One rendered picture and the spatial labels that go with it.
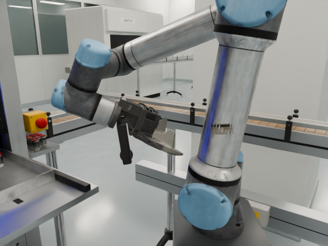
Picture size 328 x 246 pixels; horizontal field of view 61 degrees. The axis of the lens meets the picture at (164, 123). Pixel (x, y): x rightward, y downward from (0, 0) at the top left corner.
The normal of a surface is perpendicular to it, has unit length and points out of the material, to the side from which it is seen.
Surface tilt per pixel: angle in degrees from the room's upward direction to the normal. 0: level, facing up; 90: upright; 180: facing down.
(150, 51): 109
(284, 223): 90
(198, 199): 98
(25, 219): 0
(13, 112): 90
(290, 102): 90
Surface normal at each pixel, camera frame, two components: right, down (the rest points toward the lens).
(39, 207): 0.00, -0.96
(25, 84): 0.82, 0.15
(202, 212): -0.39, 0.38
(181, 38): -0.23, 0.57
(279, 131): -0.57, 0.23
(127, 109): 0.14, 0.28
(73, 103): 0.04, 0.47
